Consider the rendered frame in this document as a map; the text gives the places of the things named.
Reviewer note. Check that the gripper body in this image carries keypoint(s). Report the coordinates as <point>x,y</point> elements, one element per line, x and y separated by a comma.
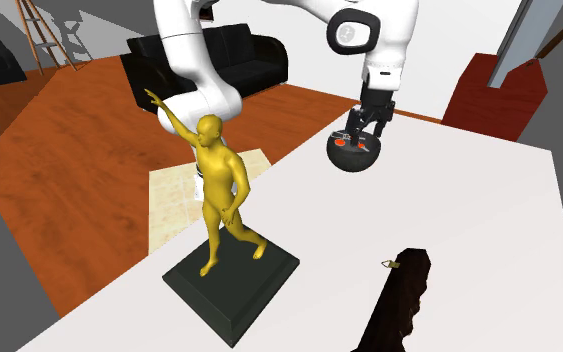
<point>377,101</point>

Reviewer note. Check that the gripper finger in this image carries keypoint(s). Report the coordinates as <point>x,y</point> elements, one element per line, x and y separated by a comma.
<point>381,128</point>
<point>356,124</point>

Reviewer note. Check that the black round bowl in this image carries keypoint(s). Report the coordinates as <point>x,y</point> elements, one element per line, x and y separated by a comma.
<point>354,158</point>

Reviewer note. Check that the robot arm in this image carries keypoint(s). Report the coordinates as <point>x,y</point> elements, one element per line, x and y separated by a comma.
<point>188,48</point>

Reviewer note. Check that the dark red cabinet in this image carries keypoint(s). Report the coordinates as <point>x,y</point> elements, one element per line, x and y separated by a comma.
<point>490,97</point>

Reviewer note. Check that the black sofa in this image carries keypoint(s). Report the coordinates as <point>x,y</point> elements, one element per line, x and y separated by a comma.
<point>252,61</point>

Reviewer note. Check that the gold figure on dark base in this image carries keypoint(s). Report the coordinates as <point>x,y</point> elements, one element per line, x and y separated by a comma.
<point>220,180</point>

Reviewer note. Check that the dark brown tall block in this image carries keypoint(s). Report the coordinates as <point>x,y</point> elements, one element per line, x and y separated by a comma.
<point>398,307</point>

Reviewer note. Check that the wooden ladder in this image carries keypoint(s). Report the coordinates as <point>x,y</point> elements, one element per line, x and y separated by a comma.
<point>35,34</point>

